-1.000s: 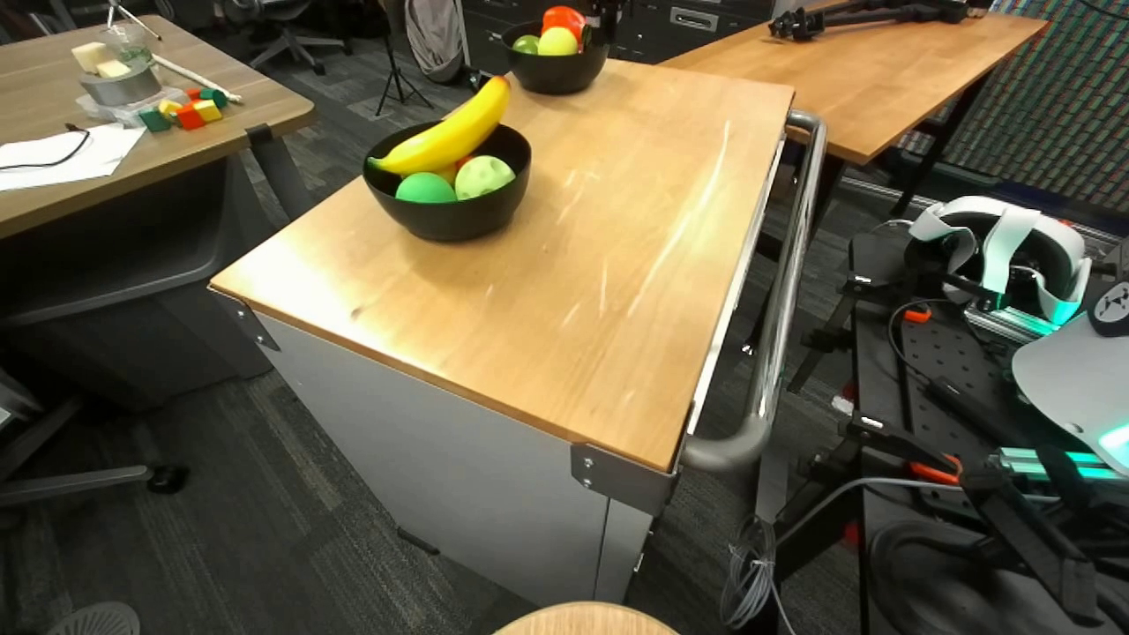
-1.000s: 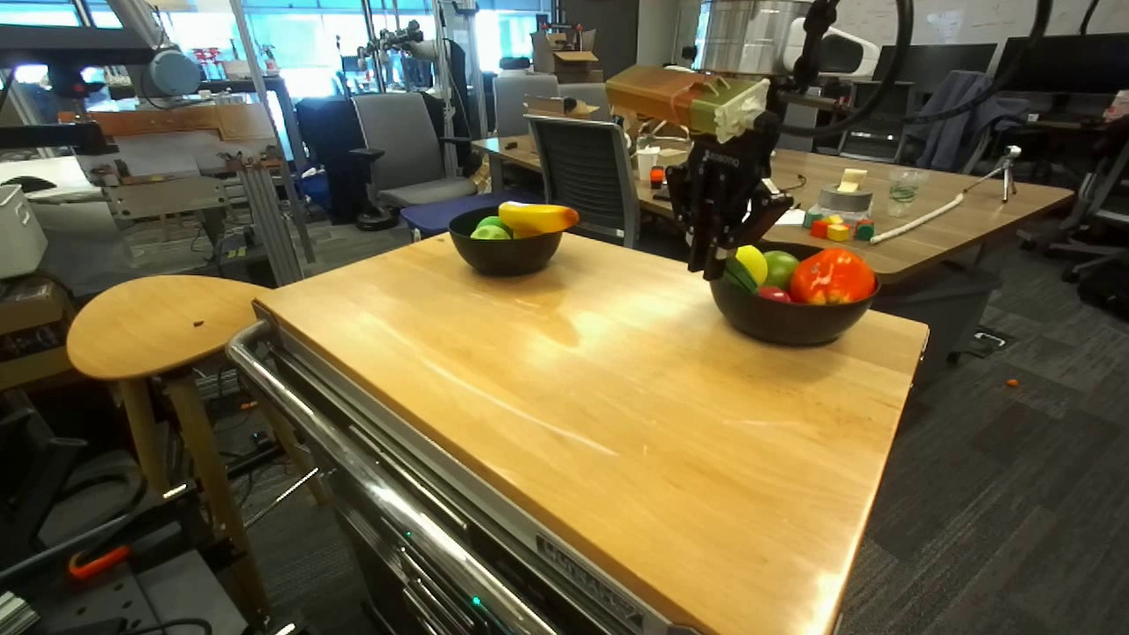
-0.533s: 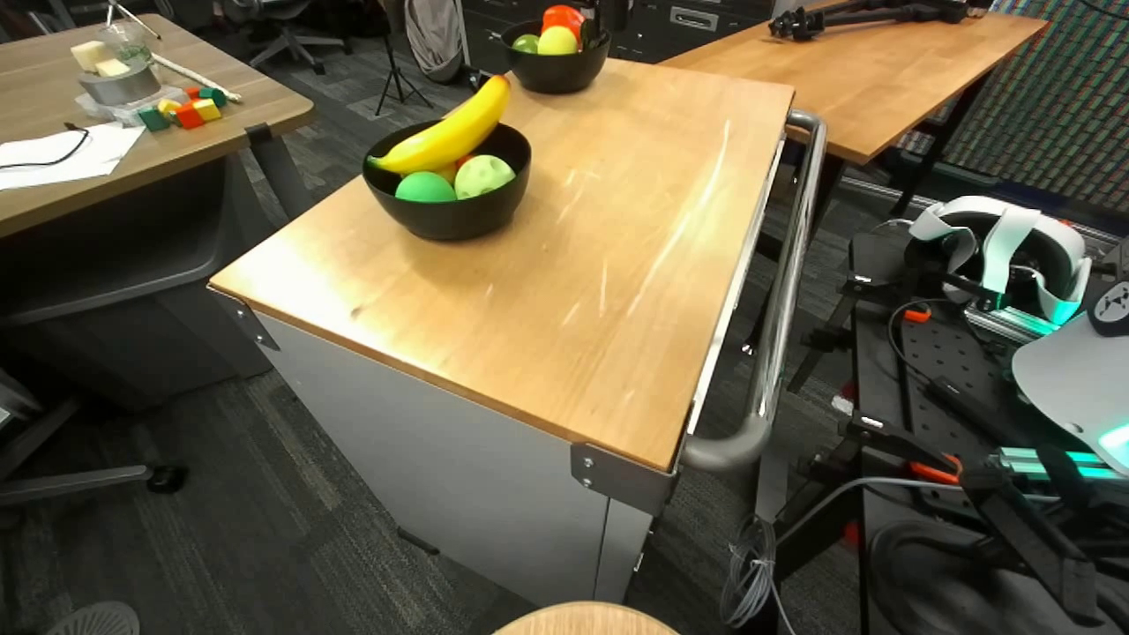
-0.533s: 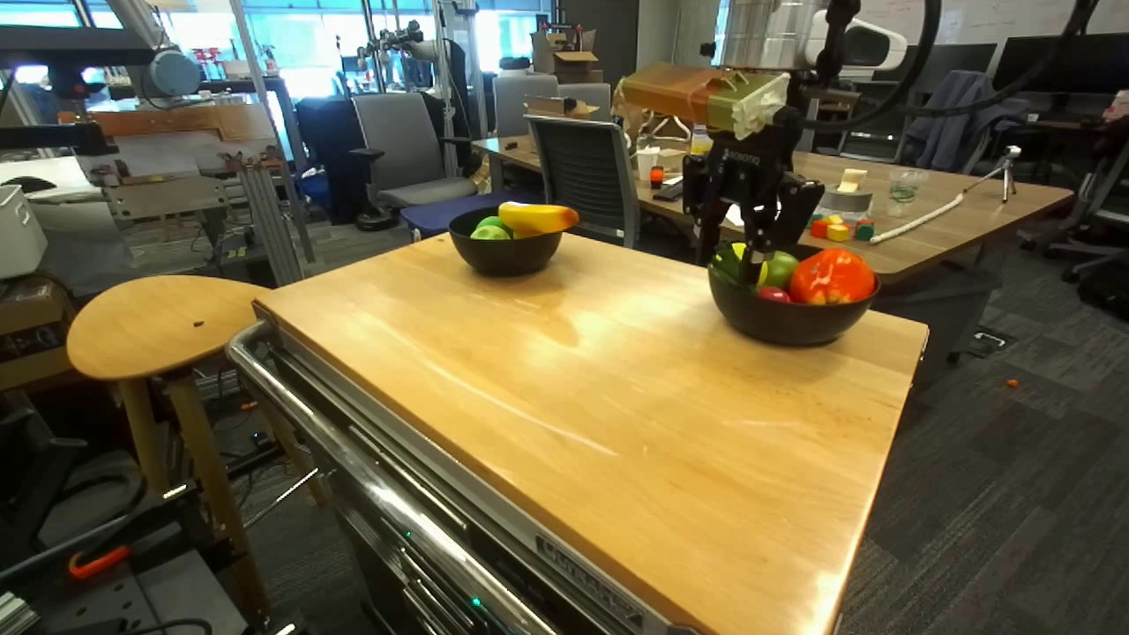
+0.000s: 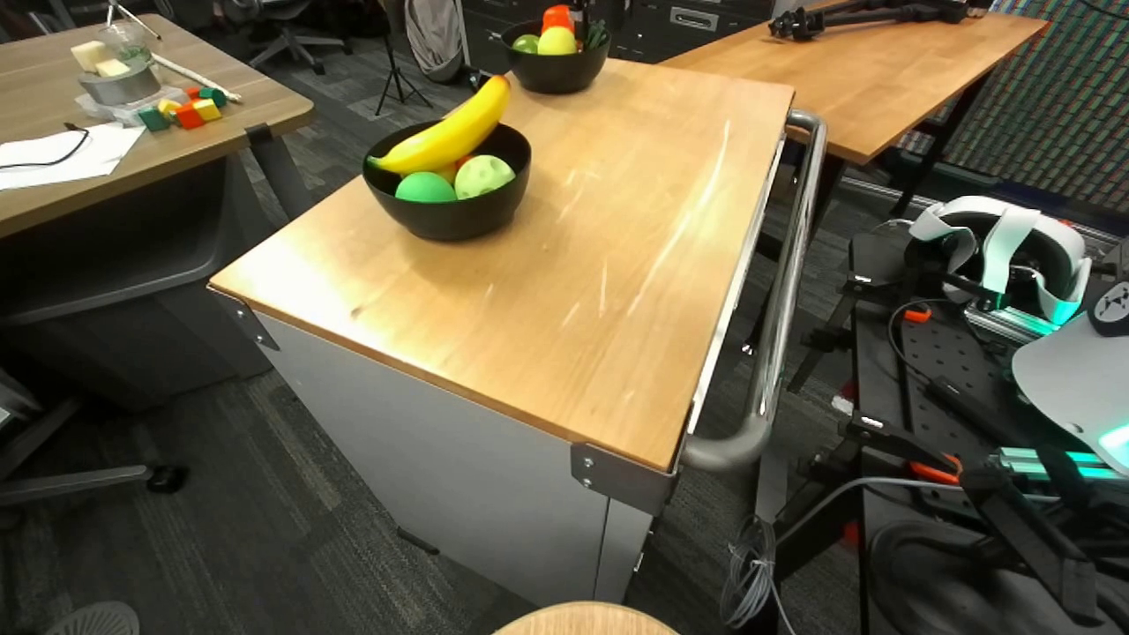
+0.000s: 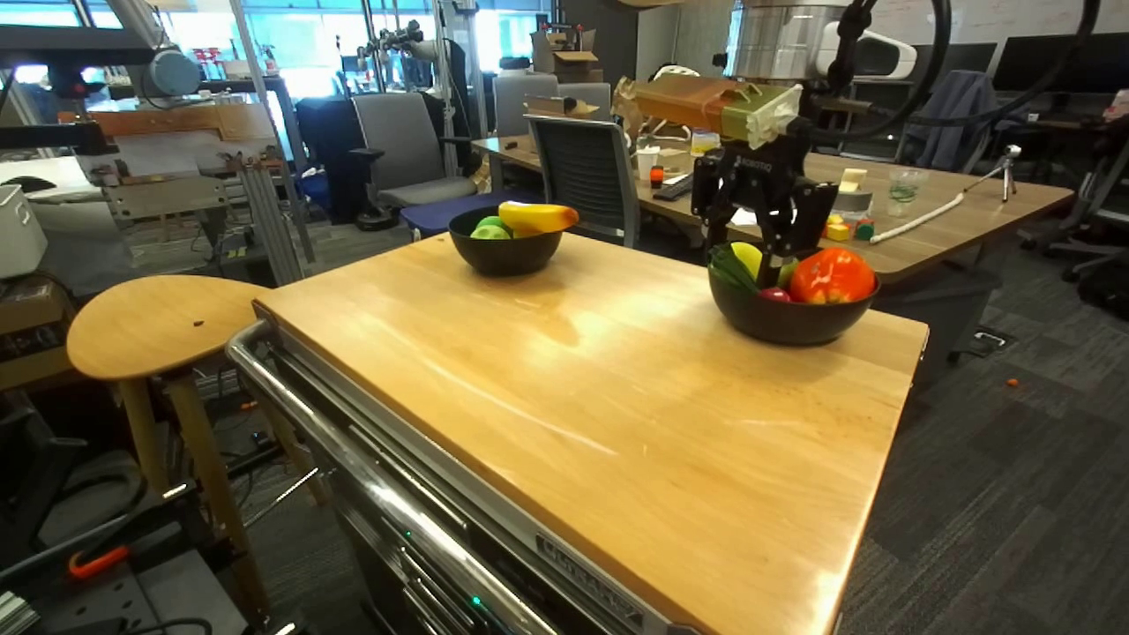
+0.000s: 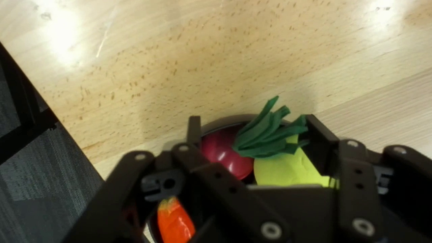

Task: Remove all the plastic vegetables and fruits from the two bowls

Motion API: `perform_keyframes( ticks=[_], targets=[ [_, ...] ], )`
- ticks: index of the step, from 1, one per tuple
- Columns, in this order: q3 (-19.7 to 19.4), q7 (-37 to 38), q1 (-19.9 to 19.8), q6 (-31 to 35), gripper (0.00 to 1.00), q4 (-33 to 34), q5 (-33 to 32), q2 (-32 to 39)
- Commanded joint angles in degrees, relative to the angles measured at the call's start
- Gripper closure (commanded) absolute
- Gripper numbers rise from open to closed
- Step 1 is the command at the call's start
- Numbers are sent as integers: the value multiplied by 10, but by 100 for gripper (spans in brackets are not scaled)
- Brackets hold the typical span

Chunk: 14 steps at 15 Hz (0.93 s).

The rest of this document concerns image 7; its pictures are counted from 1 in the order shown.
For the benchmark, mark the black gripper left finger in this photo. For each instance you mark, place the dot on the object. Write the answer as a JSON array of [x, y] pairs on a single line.
[[194, 134]]

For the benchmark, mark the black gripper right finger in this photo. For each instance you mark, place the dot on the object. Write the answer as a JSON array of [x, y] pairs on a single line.
[[322, 146]]

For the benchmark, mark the yellow green plastic lemon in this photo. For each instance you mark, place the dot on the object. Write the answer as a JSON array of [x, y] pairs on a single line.
[[287, 170]]

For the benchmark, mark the red radish with green leaves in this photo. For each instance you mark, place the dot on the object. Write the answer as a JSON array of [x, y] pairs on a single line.
[[238, 147]]

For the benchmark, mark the black bowl far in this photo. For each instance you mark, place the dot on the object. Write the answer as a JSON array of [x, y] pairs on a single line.
[[226, 123]]

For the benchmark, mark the orange red plastic pepper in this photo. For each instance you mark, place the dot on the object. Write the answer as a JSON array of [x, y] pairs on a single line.
[[175, 223]]

